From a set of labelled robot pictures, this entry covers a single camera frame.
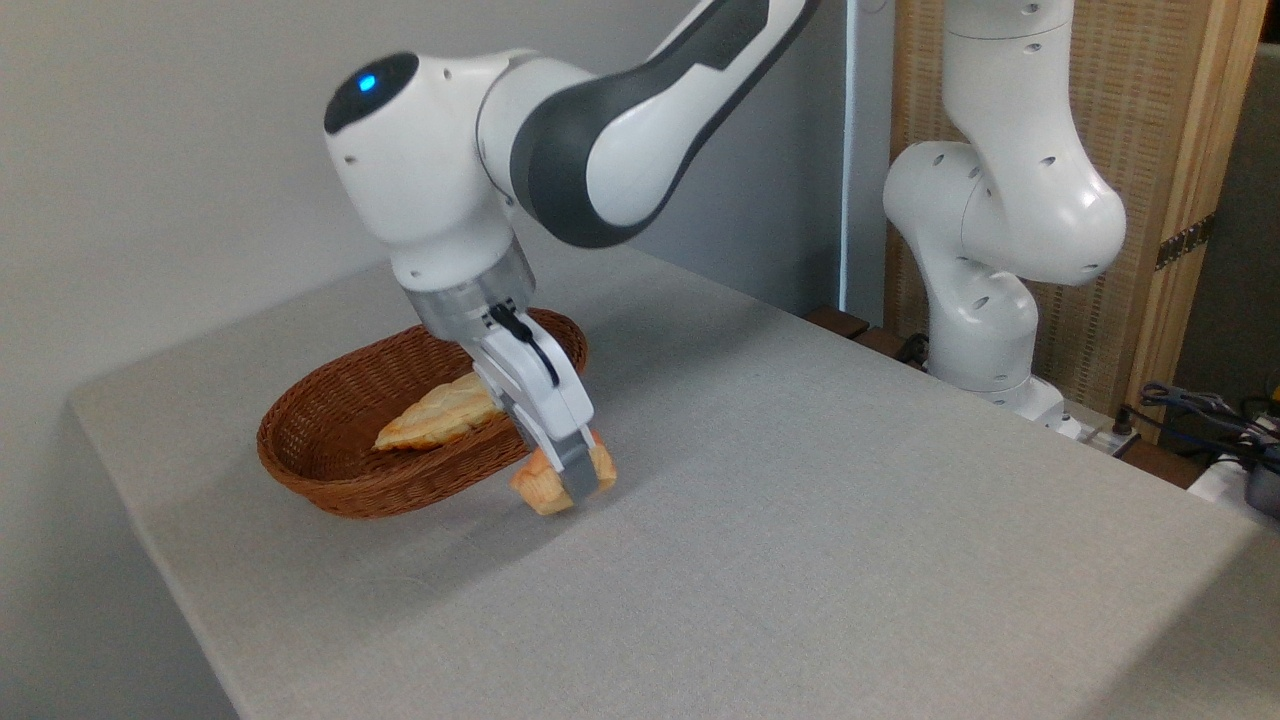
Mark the white vertical trim strip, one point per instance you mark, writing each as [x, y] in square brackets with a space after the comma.
[848, 150]

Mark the brown wooden base board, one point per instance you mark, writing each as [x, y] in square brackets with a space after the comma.
[850, 325]

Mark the grey tablecloth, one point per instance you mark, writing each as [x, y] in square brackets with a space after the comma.
[800, 560]

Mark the brown wicker basket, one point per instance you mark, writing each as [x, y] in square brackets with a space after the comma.
[330, 480]

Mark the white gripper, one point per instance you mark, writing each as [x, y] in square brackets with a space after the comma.
[545, 400]

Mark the wooden rattan folding screen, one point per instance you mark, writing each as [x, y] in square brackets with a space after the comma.
[1140, 100]

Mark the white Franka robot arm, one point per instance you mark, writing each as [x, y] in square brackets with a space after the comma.
[430, 170]

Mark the round orange bread bun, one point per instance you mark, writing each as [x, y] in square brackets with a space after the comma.
[540, 488]

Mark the long twisted bread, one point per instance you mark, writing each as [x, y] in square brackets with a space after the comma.
[430, 420]

